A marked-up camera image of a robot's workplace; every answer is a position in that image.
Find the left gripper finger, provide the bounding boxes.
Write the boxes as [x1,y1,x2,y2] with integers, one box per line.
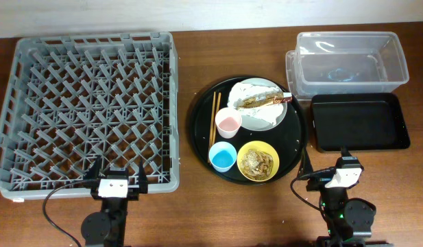
[138,159,148,187]
[84,156,102,180]

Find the yellow bowl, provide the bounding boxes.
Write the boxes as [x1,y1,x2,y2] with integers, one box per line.
[237,141,280,183]

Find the food scraps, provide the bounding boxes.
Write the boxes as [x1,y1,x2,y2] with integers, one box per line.
[241,149,274,180]

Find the grey plate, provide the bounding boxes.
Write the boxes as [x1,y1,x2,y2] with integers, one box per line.
[227,78,288,131]

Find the brown snack wrapper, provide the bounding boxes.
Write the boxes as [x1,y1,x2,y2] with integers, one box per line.
[236,92,293,110]

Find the blue cup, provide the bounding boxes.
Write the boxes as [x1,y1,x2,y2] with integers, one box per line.
[208,141,237,173]

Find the pink cup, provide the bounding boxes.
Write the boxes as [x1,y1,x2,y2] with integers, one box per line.
[215,108,242,139]

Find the wooden chopstick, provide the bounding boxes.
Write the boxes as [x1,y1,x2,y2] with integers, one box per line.
[207,92,216,163]
[210,92,222,148]

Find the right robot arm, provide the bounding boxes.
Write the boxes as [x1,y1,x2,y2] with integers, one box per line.
[291,148,391,247]

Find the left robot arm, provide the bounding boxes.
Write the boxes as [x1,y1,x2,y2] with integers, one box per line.
[81,156,148,246]

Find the grey dishwasher rack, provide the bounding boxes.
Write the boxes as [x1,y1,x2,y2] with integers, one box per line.
[0,32,180,202]

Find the black rectangular tray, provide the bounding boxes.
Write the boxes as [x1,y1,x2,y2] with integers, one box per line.
[311,93,411,152]

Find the clear plastic bin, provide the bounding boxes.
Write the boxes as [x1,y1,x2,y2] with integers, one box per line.
[286,32,409,101]

